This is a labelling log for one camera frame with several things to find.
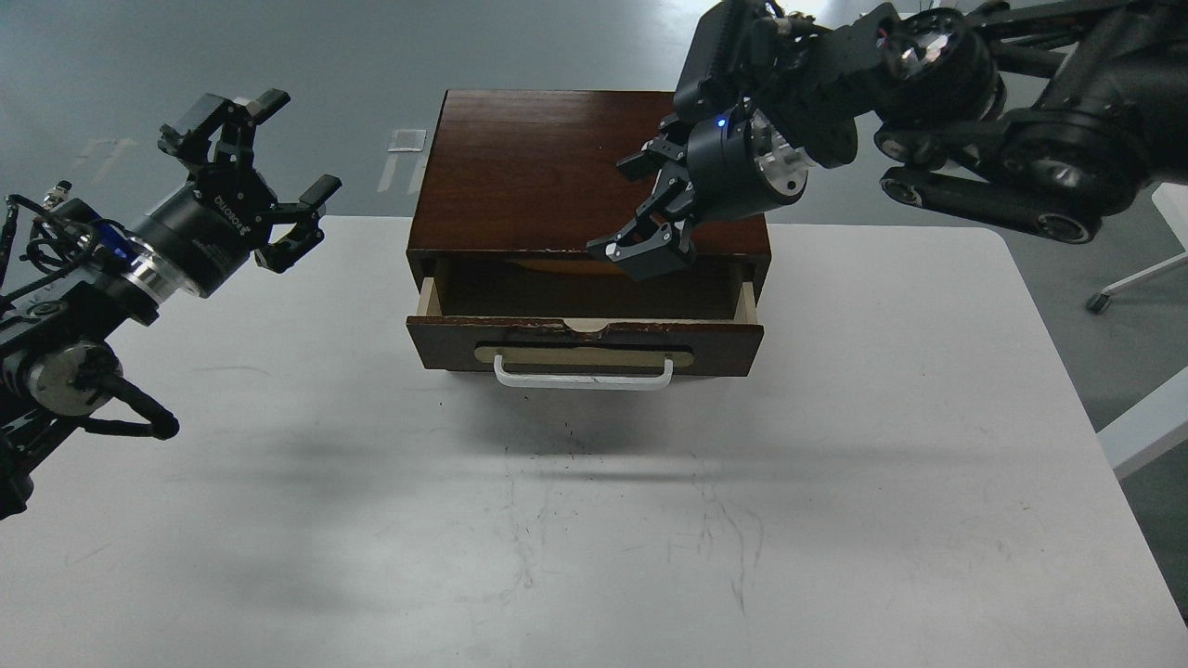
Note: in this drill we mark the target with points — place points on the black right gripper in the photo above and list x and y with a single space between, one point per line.
738 165

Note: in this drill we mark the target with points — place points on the wooden drawer with white handle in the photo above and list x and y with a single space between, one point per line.
703 320

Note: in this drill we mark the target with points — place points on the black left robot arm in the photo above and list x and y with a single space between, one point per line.
59 373

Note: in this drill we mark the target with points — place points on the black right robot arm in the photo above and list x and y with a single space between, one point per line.
1042 120

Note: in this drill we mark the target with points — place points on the yellow corn cob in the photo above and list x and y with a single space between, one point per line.
571 267

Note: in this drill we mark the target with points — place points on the white chair frame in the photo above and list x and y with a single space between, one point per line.
1145 354

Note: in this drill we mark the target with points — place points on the dark brown wooden cabinet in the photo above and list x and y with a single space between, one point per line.
530 174

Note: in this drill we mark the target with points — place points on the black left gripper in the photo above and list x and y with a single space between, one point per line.
207 227

